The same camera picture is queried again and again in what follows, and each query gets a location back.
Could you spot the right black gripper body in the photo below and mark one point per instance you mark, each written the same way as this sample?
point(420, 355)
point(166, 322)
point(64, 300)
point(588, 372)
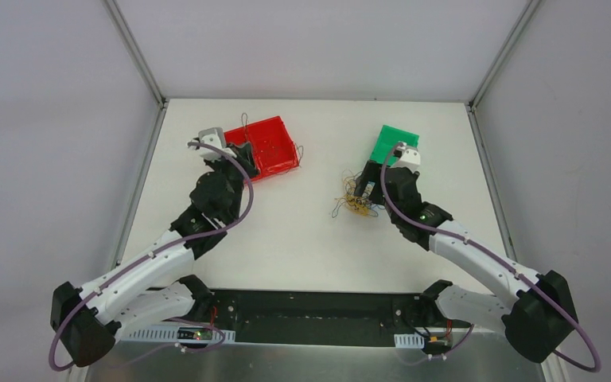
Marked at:
point(378, 176)

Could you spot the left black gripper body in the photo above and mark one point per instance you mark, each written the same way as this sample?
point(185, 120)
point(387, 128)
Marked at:
point(237, 160)

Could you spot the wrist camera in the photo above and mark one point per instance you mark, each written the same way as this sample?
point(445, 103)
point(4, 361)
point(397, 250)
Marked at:
point(407, 157)
point(213, 137)

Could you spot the green bin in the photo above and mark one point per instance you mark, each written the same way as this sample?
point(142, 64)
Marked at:
point(386, 140)

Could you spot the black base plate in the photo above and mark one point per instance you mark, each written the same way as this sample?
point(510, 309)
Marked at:
point(316, 318)

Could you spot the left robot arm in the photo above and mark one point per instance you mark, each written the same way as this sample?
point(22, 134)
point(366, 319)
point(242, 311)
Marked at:
point(156, 285)

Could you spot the red double bin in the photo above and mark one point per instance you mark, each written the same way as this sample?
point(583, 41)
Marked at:
point(274, 150)

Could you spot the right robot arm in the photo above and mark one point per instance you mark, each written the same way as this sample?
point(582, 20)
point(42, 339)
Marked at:
point(535, 312)

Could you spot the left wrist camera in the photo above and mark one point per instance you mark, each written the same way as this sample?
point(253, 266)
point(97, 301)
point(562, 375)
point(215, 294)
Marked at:
point(213, 137)

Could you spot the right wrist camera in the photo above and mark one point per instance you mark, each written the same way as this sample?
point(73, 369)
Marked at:
point(407, 157)

